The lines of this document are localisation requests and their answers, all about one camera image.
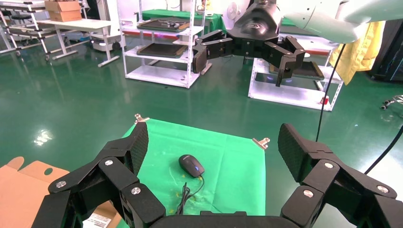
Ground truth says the chair base with casters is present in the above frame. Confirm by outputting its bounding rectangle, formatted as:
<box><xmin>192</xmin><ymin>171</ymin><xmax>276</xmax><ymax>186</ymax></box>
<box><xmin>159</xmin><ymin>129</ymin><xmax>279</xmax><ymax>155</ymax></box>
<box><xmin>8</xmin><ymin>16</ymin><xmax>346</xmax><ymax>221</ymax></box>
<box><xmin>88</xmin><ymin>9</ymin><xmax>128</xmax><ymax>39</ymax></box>
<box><xmin>379</xmin><ymin>94</ymin><xmax>403</xmax><ymax>111</ymax></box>

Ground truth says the white desk fan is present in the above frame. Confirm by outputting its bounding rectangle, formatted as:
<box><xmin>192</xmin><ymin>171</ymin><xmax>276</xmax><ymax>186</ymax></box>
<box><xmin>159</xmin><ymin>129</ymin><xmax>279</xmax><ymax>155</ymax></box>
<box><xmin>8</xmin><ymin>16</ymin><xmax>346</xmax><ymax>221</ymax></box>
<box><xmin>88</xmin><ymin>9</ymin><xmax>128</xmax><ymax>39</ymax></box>
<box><xmin>226</xmin><ymin>1</ymin><xmax>239</xmax><ymax>22</ymax></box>

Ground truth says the green table cloth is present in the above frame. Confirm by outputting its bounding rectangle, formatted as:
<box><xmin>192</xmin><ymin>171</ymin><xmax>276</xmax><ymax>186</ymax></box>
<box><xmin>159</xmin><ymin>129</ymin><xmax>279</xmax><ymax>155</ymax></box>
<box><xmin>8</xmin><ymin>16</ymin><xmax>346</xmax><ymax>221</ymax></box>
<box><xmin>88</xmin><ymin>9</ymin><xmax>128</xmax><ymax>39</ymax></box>
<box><xmin>116</xmin><ymin>118</ymin><xmax>267</xmax><ymax>228</ymax></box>

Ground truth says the white printed paper sheet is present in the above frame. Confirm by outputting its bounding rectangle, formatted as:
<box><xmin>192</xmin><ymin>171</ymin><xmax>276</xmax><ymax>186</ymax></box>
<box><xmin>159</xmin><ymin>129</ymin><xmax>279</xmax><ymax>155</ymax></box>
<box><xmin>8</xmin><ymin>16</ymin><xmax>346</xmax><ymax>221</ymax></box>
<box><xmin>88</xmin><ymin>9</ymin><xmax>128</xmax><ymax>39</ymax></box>
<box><xmin>82</xmin><ymin>213</ymin><xmax>112</xmax><ymax>228</ymax></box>

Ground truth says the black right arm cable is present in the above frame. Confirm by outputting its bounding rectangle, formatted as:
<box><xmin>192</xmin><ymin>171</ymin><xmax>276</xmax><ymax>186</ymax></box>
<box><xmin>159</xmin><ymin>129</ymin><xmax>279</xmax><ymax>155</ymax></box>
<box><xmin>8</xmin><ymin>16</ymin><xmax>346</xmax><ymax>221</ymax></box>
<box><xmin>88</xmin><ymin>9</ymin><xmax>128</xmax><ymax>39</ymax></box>
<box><xmin>316</xmin><ymin>44</ymin><xmax>403</xmax><ymax>175</ymax></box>

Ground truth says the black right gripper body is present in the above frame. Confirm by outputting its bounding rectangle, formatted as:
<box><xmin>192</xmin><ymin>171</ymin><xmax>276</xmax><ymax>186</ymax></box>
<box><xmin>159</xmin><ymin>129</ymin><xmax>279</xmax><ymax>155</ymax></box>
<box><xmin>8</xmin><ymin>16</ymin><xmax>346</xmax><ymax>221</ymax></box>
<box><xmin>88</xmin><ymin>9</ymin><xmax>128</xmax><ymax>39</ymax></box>
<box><xmin>226</xmin><ymin>2</ymin><xmax>283</xmax><ymax>58</ymax></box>

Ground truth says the black wired computer mouse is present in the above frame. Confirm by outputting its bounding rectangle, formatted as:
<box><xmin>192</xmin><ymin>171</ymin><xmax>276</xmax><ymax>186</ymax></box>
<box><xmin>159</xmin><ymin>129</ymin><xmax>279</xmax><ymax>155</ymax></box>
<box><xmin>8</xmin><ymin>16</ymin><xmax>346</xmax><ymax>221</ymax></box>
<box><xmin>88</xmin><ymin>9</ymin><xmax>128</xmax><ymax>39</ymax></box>
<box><xmin>175</xmin><ymin>154</ymin><xmax>206</xmax><ymax>216</ymax></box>

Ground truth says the silver metal trolley rack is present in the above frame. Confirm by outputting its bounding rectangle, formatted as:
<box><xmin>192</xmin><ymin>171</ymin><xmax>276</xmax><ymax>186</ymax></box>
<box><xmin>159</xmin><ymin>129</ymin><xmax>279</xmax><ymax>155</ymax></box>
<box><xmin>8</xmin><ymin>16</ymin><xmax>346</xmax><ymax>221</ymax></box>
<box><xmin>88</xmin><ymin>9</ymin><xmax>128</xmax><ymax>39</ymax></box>
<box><xmin>0</xmin><ymin>0</ymin><xmax>53</xmax><ymax>62</ymax></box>

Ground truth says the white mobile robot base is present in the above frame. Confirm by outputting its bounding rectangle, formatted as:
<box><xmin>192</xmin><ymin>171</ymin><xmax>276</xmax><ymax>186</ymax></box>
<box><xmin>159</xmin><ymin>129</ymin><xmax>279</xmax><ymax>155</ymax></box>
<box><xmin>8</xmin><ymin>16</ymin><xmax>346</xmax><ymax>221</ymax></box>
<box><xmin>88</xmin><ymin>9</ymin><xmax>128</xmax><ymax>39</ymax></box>
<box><xmin>90</xmin><ymin>32</ymin><xmax>123</xmax><ymax>53</ymax></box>

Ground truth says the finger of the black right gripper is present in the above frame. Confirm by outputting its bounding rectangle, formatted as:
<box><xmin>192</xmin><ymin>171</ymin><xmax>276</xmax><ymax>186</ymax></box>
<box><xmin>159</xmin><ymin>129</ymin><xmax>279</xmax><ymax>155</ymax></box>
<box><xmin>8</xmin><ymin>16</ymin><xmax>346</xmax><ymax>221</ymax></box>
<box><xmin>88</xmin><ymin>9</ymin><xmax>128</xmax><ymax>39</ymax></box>
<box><xmin>192</xmin><ymin>29</ymin><xmax>234</xmax><ymax>75</ymax></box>
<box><xmin>264</xmin><ymin>35</ymin><xmax>307</xmax><ymax>88</ymax></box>

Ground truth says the brown cardboard carton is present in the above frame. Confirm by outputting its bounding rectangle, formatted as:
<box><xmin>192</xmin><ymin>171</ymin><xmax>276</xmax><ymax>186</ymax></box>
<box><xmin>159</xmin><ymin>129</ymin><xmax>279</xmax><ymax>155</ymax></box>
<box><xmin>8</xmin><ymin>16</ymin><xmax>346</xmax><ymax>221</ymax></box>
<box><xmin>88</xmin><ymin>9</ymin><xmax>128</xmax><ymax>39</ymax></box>
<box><xmin>44</xmin><ymin>0</ymin><xmax>83</xmax><ymax>23</ymax></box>

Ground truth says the white metal shelf rack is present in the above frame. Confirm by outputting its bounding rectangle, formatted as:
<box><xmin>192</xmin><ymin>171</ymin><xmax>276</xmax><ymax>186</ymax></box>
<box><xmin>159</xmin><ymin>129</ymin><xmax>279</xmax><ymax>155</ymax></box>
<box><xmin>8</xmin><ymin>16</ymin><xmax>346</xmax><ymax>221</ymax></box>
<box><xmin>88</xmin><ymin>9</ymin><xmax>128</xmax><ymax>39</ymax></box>
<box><xmin>248</xmin><ymin>31</ymin><xmax>345</xmax><ymax>113</ymax></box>
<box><xmin>116</xmin><ymin>0</ymin><xmax>212</xmax><ymax>90</ymax></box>

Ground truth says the black flat tray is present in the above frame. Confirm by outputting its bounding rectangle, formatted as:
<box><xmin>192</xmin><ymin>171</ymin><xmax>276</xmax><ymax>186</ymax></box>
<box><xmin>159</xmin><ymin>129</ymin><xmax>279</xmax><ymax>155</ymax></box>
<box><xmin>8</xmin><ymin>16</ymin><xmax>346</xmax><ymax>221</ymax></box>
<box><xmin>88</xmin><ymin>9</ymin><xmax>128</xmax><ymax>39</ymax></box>
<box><xmin>136</xmin><ymin>42</ymin><xmax>189</xmax><ymax>59</ymax></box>
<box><xmin>137</xmin><ymin>19</ymin><xmax>191</xmax><ymax>33</ymax></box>

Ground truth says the yellow hanging cloth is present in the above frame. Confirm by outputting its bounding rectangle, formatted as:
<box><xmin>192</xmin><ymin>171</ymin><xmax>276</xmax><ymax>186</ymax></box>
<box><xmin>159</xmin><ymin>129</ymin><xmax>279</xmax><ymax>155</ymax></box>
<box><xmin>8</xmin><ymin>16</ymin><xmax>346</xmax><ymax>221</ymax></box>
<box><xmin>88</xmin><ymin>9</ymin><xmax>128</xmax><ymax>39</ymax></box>
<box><xmin>329</xmin><ymin>21</ymin><xmax>387</xmax><ymax>86</ymax></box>

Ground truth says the white work table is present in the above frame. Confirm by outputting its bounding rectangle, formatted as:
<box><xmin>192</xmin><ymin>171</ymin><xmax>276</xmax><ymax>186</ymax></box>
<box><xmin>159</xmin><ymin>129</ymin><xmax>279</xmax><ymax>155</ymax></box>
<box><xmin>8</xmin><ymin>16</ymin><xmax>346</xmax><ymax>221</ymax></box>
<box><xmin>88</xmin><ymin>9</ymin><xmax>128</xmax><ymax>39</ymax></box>
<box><xmin>34</xmin><ymin>18</ymin><xmax>121</xmax><ymax>68</ymax></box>

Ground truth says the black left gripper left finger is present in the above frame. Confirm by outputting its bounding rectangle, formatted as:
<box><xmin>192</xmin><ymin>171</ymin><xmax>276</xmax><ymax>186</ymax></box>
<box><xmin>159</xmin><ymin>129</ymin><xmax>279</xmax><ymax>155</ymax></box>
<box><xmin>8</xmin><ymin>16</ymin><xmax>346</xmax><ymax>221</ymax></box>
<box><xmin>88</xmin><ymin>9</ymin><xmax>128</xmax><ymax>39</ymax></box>
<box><xmin>31</xmin><ymin>122</ymin><xmax>166</xmax><ymax>228</ymax></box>

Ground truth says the brown cardboard mailer box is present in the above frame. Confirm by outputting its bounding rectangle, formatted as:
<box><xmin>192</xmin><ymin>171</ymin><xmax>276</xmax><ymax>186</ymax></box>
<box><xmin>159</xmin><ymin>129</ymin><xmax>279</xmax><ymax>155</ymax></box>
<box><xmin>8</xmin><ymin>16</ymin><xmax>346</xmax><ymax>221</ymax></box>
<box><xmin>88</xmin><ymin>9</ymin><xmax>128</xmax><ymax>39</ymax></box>
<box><xmin>0</xmin><ymin>156</ymin><xmax>123</xmax><ymax>228</ymax></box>

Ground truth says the black cabinet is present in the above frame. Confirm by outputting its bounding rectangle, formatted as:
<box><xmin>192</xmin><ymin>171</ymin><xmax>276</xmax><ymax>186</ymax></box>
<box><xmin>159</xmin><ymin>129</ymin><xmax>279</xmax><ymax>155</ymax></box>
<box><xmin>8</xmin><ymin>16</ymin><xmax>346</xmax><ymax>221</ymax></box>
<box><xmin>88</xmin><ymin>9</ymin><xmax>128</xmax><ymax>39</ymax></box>
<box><xmin>368</xmin><ymin>19</ymin><xmax>403</xmax><ymax>83</ymax></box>

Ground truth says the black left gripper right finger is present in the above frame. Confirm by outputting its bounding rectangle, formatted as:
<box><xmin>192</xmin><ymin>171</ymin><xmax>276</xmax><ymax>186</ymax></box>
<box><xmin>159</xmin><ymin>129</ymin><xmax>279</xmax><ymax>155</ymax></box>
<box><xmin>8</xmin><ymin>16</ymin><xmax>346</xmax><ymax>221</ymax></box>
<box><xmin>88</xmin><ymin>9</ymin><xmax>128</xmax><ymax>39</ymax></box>
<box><xmin>278</xmin><ymin>123</ymin><xmax>403</xmax><ymax>228</ymax></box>

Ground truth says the green covered table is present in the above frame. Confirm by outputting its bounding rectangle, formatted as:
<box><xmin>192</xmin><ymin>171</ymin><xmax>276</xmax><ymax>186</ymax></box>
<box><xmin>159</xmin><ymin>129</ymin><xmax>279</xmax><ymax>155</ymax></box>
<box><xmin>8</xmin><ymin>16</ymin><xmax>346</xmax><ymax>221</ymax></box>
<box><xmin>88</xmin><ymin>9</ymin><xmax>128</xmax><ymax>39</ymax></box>
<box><xmin>141</xmin><ymin>9</ymin><xmax>228</xmax><ymax>34</ymax></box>

